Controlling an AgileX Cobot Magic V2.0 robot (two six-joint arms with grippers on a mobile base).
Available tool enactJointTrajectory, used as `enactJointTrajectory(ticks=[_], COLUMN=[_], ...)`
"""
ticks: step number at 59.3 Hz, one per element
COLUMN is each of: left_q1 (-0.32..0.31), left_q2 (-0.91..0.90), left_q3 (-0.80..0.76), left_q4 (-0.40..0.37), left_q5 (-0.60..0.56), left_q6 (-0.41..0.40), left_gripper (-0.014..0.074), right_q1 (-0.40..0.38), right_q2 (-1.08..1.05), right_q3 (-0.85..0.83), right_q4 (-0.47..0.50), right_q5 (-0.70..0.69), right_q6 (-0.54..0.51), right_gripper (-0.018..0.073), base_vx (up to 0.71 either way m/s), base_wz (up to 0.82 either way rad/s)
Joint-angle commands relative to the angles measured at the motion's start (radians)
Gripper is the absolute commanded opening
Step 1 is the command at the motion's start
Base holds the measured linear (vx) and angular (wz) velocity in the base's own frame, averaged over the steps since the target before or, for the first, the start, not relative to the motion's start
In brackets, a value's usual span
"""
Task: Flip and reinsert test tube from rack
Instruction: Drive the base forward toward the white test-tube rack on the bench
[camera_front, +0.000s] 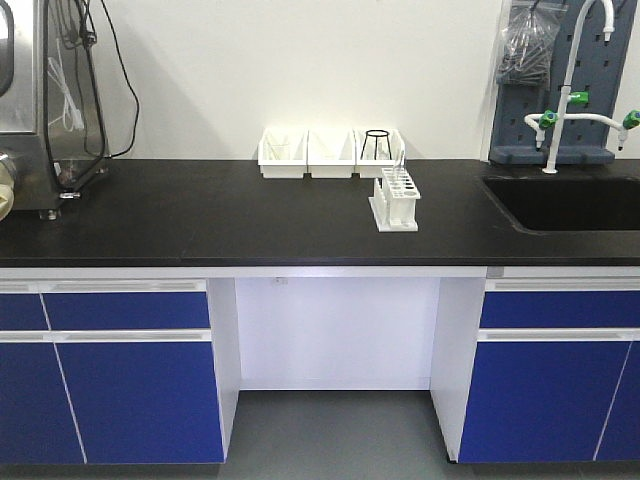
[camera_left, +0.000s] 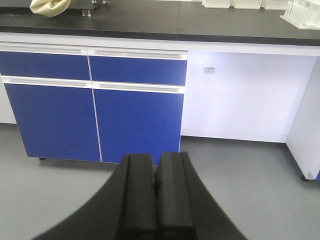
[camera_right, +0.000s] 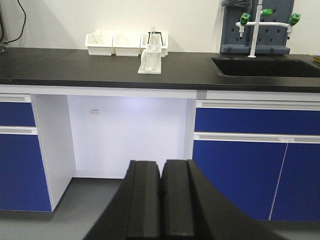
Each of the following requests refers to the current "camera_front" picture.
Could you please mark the white test tube rack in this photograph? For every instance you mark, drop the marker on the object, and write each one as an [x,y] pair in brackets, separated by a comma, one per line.
[393,202]

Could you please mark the grey pegboard drying rack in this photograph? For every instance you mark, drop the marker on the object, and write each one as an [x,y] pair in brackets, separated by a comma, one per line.
[596,36]

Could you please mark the white middle storage bin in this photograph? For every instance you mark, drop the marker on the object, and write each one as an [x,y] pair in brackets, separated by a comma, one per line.
[331,153]

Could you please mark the white storage bin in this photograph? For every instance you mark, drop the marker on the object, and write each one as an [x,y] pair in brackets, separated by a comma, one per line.
[373,169]
[331,153]
[282,152]

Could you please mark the white left storage bin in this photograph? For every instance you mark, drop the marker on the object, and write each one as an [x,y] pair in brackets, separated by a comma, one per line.
[282,152]

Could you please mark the white right storage bin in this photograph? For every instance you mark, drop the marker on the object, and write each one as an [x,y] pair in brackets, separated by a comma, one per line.
[373,169]

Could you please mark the black lab sink basin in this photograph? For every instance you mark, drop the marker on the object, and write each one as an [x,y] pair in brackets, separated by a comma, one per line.
[554,204]

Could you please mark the blue left lab cabinet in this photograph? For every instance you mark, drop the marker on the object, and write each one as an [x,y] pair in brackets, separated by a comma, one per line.
[108,375]

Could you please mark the blue lab cabinet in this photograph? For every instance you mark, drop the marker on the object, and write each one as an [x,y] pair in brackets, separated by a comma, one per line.
[555,375]
[108,375]

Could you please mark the blue right lab cabinet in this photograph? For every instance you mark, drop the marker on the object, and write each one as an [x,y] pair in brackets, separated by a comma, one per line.
[555,375]

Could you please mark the stainless steel lab machine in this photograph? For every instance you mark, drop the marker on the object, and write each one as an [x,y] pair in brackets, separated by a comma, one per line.
[53,137]

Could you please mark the plastic bag of pegs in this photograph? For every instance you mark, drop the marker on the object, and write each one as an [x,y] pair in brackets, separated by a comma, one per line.
[528,42]

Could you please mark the black wire tripod stand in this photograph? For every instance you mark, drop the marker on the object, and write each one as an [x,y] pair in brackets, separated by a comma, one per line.
[376,145]

